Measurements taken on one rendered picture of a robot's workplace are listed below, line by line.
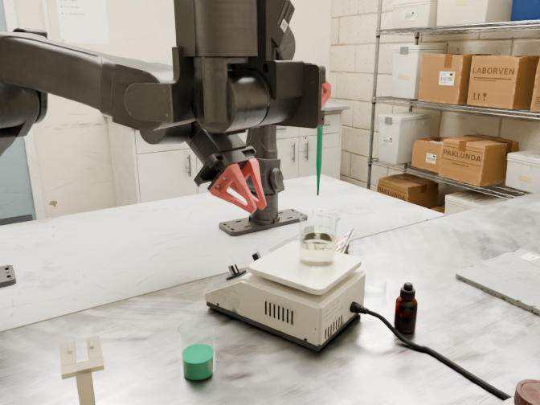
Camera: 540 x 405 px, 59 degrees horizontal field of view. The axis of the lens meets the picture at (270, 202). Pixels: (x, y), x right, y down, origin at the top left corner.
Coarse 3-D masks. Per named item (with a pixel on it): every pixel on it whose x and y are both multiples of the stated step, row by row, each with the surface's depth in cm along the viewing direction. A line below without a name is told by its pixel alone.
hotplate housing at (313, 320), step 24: (216, 288) 69; (240, 288) 65; (264, 288) 63; (288, 288) 62; (336, 288) 62; (360, 288) 67; (240, 312) 66; (264, 312) 63; (288, 312) 61; (312, 312) 58; (336, 312) 61; (360, 312) 64; (288, 336) 62; (312, 336) 59
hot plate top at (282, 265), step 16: (272, 256) 67; (288, 256) 67; (336, 256) 67; (352, 256) 67; (256, 272) 63; (272, 272) 62; (288, 272) 62; (304, 272) 62; (320, 272) 62; (336, 272) 62; (304, 288) 59; (320, 288) 58
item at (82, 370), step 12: (96, 336) 41; (60, 348) 40; (72, 348) 40; (96, 348) 40; (72, 360) 38; (96, 360) 38; (72, 372) 37; (84, 372) 37; (84, 384) 37; (84, 396) 38
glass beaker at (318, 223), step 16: (304, 208) 64; (320, 208) 65; (304, 224) 62; (320, 224) 61; (336, 224) 62; (304, 240) 62; (320, 240) 61; (336, 240) 63; (304, 256) 63; (320, 256) 62
